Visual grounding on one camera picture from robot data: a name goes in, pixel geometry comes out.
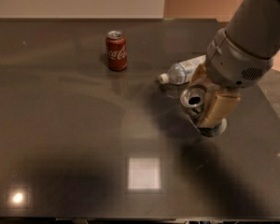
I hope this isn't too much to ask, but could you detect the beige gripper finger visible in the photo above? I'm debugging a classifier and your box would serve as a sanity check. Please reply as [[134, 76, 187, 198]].
[[197, 88, 241, 128], [188, 63, 216, 92]]

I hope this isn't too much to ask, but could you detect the green white 7up can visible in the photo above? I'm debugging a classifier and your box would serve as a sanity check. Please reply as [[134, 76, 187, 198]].
[[180, 85, 227, 137]]

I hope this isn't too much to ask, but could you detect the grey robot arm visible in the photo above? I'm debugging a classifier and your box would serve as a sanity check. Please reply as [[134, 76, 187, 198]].
[[189, 0, 280, 128]]

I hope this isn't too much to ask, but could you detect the clear plastic water bottle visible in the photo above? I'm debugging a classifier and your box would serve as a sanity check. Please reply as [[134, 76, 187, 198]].
[[159, 55, 206, 85]]

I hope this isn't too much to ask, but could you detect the red coca-cola can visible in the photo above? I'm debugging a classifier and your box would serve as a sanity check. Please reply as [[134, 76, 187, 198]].
[[105, 31, 127, 71]]

